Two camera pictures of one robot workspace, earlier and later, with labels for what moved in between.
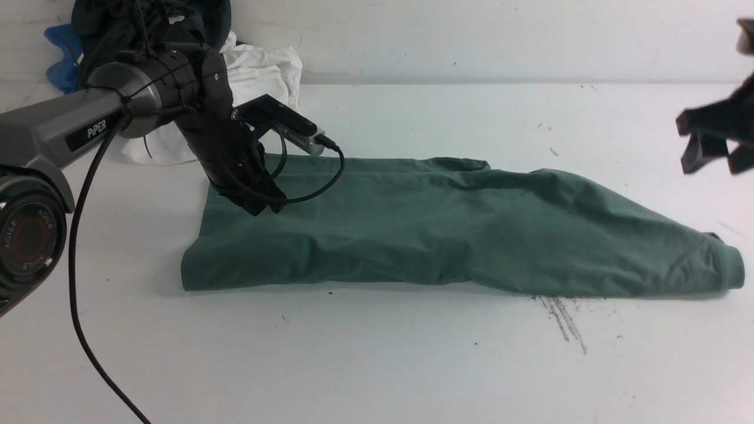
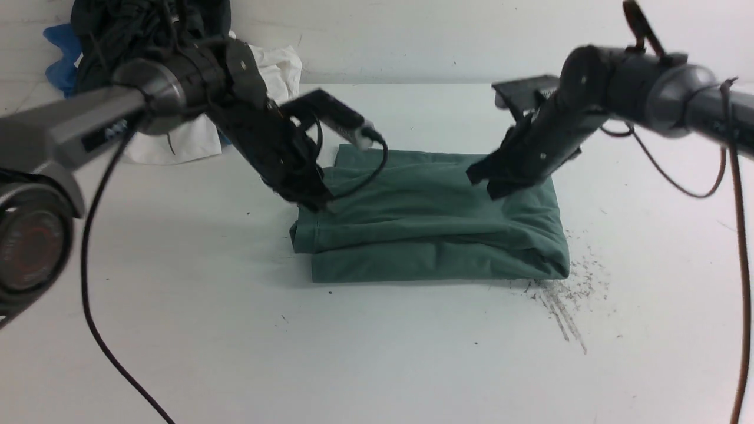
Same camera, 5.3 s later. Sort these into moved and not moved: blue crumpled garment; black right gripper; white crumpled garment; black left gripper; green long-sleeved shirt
Moved: black left gripper; green long-sleeved shirt; black right gripper
Not moved: blue crumpled garment; white crumpled garment
